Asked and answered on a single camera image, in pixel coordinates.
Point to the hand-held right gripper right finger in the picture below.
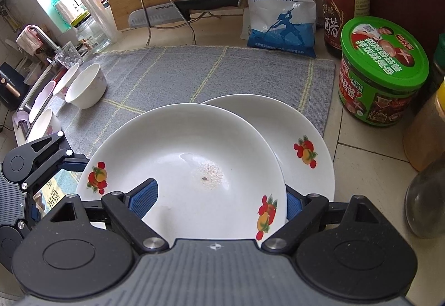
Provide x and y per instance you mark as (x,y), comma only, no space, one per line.
(294,204)

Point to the stained white plate fruit print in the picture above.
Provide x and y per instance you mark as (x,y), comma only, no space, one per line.
(180,153)

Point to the black appliance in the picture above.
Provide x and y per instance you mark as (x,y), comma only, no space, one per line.
(8,83)

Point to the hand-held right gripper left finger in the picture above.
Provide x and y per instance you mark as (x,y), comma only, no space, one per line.
(144,198)

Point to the clear glass condiment bottle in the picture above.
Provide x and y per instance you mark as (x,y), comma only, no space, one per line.
(426,201)

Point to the white bowl low pink pattern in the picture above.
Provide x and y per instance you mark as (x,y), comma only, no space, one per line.
(43,125)

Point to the short plastic wrap roll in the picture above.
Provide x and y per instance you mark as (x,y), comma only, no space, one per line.
(66,10)

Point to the glass jar green lid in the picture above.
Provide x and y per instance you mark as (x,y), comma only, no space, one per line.
(88,33)

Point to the green dish soap bottle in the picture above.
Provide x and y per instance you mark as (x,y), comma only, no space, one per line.
(55,6)

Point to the steel sink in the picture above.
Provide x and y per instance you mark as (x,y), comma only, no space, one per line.
(38,83)

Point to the green-lidded sauce jar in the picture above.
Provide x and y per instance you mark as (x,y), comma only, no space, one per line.
(379,72)

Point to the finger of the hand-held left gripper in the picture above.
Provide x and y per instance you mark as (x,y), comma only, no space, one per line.
(34,214)
(61,154)

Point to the metal faucet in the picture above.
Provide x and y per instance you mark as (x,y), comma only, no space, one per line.
(47,39)

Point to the clear glass mug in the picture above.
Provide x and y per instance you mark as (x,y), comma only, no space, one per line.
(67,55)

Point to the tall plastic wrap roll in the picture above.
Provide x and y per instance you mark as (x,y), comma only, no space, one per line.
(92,1)

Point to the blue and white salt bag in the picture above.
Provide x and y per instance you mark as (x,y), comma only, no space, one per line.
(278,17)

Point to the pink rag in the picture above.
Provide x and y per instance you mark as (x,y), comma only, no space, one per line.
(29,40)

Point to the yellow-lidded spice jar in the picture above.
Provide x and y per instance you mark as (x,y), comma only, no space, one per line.
(426,132)

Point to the white bowl large pink flowers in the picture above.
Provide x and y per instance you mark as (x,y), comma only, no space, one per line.
(65,78)

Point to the grey and blue checked towel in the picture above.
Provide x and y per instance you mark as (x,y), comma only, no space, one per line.
(208,72)

